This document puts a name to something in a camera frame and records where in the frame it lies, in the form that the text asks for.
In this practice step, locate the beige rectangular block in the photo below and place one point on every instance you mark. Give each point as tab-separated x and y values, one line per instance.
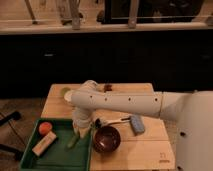
44	143

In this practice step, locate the green round lid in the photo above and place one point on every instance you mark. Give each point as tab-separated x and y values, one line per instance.
64	90

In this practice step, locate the small brown object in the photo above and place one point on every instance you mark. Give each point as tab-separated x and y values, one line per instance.
107	87

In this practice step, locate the green plastic tray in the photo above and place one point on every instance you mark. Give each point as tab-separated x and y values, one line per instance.
58	157

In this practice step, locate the dark brown bowl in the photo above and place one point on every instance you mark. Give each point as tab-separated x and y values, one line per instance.
106	139

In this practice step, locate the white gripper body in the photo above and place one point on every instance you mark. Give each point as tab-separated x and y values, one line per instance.
82	119

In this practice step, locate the orange round fruit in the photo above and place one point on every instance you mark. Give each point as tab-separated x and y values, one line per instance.
44	128

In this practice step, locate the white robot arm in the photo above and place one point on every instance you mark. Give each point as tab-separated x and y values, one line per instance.
193	112

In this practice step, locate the blue sponge brush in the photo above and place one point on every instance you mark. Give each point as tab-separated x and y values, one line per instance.
135	121

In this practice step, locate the green pepper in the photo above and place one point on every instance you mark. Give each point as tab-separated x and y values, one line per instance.
73	140

